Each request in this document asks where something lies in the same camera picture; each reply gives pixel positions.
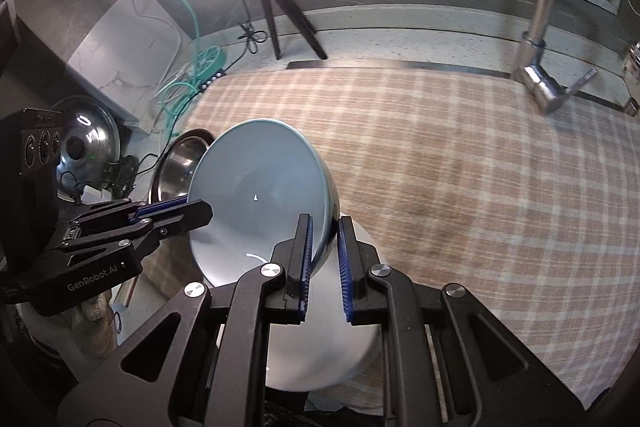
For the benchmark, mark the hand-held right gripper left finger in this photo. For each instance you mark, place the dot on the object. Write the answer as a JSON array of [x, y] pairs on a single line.
[[305, 272]]

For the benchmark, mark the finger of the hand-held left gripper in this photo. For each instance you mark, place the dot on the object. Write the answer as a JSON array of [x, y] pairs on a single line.
[[170, 219], [160, 205]]

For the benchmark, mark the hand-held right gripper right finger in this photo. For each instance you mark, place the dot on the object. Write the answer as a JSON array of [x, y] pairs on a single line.
[[344, 277]]

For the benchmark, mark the white plate with leaf print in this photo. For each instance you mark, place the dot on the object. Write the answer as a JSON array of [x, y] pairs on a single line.
[[330, 332]]

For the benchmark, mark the light blue bowl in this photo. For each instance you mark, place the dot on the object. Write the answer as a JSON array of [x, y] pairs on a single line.
[[250, 167]]

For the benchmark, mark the person's left hand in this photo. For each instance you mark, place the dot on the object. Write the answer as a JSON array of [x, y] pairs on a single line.
[[97, 309]]

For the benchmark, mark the red steel bowl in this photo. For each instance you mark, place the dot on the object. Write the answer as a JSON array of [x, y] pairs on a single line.
[[180, 162]]

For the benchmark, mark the black clamp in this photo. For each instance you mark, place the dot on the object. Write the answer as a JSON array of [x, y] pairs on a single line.
[[122, 172]]

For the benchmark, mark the steel pot lid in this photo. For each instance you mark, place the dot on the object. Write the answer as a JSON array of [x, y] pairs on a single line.
[[90, 132]]

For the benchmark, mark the power strip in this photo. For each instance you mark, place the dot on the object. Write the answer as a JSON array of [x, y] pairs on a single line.
[[216, 74]]

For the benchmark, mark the checked cloth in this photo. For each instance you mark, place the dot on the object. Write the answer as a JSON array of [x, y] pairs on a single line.
[[450, 157]]

